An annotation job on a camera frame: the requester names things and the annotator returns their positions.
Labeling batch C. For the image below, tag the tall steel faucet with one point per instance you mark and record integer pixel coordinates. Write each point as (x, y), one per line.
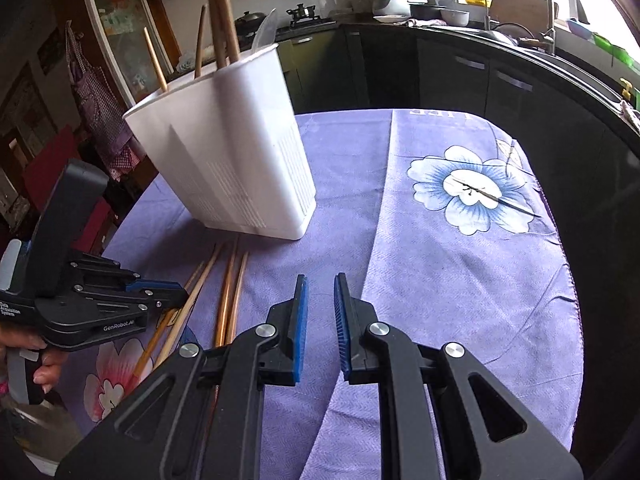
(550, 0)

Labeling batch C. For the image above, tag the white plate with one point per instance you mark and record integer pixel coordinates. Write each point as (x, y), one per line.
(390, 19)

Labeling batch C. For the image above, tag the small steel faucet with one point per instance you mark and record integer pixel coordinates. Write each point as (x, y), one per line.
(485, 5)

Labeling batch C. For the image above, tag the white plastic utensil holder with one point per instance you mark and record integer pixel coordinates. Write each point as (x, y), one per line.
(235, 160)

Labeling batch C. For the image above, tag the white plastic bag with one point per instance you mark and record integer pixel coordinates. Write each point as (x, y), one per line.
(186, 61)

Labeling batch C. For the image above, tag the black gas stove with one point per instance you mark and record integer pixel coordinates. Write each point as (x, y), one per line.
(307, 25)

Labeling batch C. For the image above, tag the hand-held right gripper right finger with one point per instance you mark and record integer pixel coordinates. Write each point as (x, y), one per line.
(342, 330)

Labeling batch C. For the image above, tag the thick dark brown chopstick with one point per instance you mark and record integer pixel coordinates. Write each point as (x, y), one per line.
(227, 10)
(216, 15)

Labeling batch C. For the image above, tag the light wooden chopstick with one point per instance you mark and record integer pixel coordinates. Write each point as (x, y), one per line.
(155, 60)
(150, 347)
(205, 272)

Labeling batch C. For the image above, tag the person's left hand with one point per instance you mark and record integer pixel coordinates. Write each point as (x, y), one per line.
(50, 370)

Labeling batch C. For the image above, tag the reddish brown chopstick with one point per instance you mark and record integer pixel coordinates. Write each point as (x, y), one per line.
(239, 295)
(227, 290)

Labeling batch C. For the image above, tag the thin dark brown chopstick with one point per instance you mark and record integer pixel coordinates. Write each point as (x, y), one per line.
(200, 40)

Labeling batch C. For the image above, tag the red wooden chair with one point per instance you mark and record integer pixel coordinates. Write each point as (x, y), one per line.
(55, 165)

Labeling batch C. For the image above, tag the white rice cooker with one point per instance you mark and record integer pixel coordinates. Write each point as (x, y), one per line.
(391, 5)

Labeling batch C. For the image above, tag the yellow tray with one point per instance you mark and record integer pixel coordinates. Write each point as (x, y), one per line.
(475, 1)

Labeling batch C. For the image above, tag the green base cabinet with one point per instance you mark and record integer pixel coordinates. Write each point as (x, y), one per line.
(315, 70)

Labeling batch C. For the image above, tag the black cooking pot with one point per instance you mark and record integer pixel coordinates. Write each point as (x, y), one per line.
(426, 11)

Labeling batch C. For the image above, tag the blue plastic bowl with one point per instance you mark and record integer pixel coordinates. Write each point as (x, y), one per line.
(580, 27)

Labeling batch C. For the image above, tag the grey metal spoon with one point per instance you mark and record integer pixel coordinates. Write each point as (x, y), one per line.
(265, 30)

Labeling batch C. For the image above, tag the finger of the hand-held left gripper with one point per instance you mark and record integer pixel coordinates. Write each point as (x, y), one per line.
(170, 301)
(150, 287)

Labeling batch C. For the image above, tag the white bowl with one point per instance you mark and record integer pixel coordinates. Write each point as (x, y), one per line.
(454, 17)

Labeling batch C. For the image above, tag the green plastic containers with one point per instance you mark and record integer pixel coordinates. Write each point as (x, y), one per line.
(612, 50)

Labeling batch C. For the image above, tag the checkered apron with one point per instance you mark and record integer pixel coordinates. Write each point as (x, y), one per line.
(95, 105)

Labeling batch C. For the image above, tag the wooden cutting board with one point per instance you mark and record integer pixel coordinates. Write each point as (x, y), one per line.
(520, 10)

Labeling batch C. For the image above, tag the crumpled dish cloth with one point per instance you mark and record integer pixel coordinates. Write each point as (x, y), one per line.
(422, 22)

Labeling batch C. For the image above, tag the brass tap fitting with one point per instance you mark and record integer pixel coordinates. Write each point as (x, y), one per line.
(627, 87)

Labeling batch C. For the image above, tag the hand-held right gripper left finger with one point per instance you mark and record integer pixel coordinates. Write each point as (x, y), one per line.
(299, 330)

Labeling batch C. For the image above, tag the black wok with lid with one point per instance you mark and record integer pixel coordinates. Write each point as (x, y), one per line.
(247, 21)

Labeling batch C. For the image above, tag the sliding door frame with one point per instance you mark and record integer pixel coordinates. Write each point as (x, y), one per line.
(90, 15)

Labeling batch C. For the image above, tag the purple floral tablecloth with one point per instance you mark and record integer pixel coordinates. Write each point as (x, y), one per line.
(425, 285)

